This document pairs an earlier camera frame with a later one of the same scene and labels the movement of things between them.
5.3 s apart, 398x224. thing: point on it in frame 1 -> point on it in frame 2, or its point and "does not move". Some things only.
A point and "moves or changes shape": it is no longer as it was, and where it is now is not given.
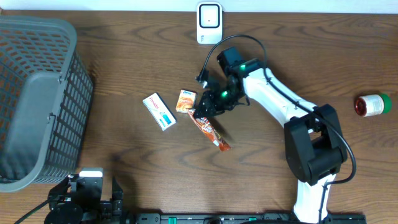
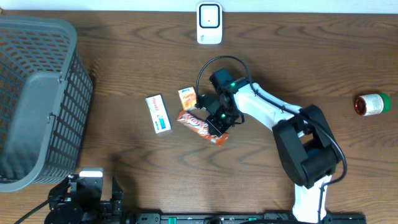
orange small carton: x=187 y=100 moves or changes shape
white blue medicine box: x=160 y=111 moves or changes shape
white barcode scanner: x=209 y=23 does not move
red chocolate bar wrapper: x=208 y=128 moves or changes shape
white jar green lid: x=366 y=106 does not move
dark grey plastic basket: x=46 y=97 does not move
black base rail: x=246 y=218 does not move
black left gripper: x=57 y=195 does not move
